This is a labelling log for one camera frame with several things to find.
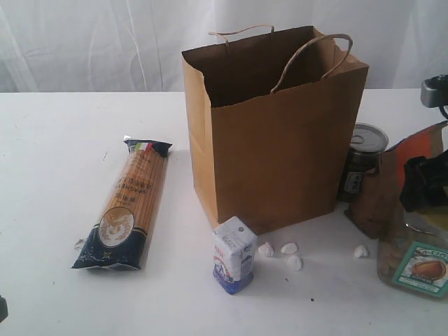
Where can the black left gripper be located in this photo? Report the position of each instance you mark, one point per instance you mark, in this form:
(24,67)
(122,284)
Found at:
(3,309)

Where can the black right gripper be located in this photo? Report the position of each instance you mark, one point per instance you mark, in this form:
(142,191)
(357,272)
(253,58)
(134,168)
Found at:
(425,183)

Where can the brown kraft pouch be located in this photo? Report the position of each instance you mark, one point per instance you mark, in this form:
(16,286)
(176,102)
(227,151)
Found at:
(377,206)

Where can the dark can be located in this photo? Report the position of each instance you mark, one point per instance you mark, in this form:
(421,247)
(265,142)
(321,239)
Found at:
(367,144)

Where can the glass nut jar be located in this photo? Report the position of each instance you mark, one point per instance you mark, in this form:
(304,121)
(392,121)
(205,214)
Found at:
(412,256)

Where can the brown paper shopping bag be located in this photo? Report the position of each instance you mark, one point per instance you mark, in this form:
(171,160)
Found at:
(270,119)

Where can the white garlic clove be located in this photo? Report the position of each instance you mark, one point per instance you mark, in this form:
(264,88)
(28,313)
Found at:
(289,248)
(361,251)
(266,250)
(294,262)

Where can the torn clear plastic scrap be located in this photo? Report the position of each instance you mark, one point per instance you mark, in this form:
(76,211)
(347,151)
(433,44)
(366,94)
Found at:
(79,245)

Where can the spaghetti pack, blue ends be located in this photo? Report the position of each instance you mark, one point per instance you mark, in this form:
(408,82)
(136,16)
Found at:
(119,236)

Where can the small white blue milk carton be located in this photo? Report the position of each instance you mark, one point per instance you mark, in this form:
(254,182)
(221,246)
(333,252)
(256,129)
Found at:
(234,252)

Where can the white backdrop curtain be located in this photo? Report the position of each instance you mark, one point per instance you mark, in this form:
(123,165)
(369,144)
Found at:
(127,46)

